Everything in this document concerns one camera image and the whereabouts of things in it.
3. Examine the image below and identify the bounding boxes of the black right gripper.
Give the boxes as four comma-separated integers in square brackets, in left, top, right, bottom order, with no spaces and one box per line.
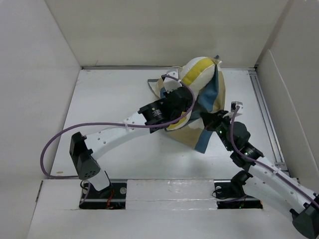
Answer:
[199,110,233,151]

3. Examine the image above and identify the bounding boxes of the plaid beige blue pillowcase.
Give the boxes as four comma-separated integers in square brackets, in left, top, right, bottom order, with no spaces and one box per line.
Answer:
[147,54,227,153]

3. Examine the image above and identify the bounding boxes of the white pillow yellow edge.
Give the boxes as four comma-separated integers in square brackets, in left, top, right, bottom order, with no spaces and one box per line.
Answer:
[179,57,215,94]

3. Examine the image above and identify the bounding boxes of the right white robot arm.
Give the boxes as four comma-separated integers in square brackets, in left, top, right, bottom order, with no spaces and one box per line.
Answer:
[201,111,319,239]

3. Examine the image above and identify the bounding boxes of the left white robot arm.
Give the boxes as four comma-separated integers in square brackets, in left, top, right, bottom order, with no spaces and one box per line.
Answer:
[69,87,194,198]

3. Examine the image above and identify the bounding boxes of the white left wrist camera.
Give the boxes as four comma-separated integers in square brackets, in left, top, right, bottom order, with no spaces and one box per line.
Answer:
[163,68,182,93]

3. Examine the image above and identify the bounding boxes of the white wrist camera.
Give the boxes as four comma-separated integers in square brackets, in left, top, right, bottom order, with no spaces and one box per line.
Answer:
[163,68,182,93]
[231,101,244,116]

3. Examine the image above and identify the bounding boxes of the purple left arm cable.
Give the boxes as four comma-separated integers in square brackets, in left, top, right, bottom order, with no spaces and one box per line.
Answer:
[40,74,195,209]

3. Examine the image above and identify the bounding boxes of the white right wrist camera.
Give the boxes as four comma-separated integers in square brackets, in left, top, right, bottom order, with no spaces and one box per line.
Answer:
[231,101,244,116]

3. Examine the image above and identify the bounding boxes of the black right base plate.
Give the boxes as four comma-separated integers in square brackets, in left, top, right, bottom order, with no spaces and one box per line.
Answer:
[212,180,263,210]

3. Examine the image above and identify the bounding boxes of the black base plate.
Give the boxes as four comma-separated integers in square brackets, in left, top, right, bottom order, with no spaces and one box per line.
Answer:
[79,180,127,210]
[212,180,263,210]

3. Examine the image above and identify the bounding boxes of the aluminium rail right side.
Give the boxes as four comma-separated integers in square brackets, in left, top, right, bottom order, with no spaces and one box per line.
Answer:
[248,68,290,176]

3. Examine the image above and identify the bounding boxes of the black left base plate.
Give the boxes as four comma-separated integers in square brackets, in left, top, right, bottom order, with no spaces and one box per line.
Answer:
[79,180,127,210]

